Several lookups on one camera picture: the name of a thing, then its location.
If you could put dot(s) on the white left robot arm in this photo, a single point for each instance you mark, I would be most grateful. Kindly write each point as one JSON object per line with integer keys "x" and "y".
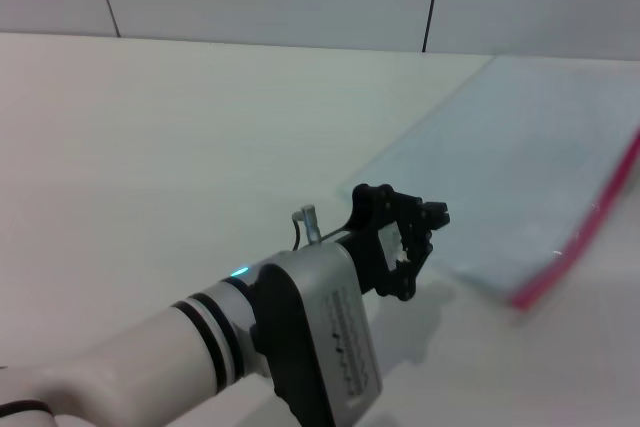
{"x": 125, "y": 362}

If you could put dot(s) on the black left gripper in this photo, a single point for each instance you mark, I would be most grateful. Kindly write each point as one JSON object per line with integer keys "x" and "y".
{"x": 390, "y": 247}

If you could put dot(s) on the silver black wrist camera housing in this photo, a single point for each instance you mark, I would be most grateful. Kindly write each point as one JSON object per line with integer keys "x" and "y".
{"x": 330, "y": 327}

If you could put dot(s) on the clear document bag red zipper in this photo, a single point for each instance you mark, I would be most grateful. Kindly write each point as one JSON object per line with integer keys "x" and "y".
{"x": 510, "y": 167}

